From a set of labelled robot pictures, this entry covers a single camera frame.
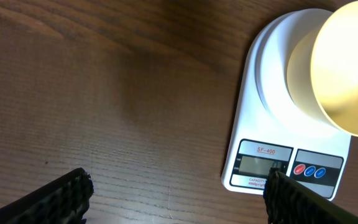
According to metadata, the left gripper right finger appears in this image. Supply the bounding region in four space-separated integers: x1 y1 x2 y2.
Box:
263 168 358 224

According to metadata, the white digital kitchen scale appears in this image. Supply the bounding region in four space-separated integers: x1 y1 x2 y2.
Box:
221 9 351 200

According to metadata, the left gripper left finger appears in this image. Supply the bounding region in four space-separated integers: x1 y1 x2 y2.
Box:
0 168 94 224

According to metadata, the yellow bowl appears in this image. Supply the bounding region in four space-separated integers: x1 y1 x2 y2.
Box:
287 1 358 137

